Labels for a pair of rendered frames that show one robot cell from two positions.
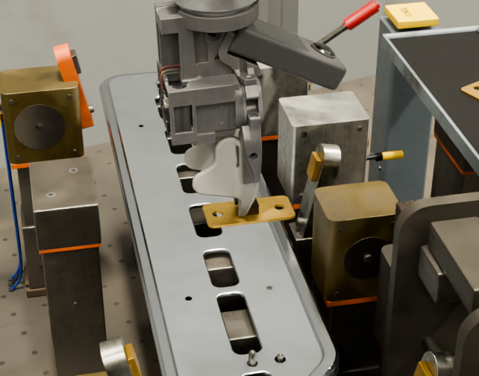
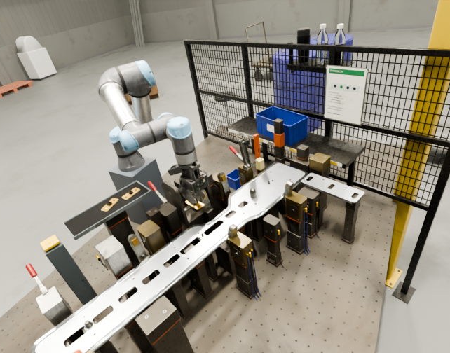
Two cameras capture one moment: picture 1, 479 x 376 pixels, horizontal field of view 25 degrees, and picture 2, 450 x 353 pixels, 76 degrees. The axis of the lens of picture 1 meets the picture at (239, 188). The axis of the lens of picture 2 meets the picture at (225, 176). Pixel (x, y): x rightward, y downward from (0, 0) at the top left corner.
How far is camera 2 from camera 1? 1.45 m
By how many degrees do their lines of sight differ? 90
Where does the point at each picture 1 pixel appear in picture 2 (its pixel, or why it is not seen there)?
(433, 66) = (92, 220)
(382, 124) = (74, 270)
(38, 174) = (153, 325)
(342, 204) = (151, 229)
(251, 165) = not seen: hidden behind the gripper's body
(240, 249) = (161, 261)
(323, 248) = (160, 237)
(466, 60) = (86, 217)
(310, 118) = (116, 246)
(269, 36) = not seen: hidden behind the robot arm
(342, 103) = (104, 244)
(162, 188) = (137, 298)
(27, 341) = not seen: outside the picture
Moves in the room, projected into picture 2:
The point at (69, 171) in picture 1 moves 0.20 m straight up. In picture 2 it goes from (147, 317) to (127, 281)
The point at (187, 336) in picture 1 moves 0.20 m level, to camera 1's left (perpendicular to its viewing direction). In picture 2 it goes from (201, 250) to (227, 283)
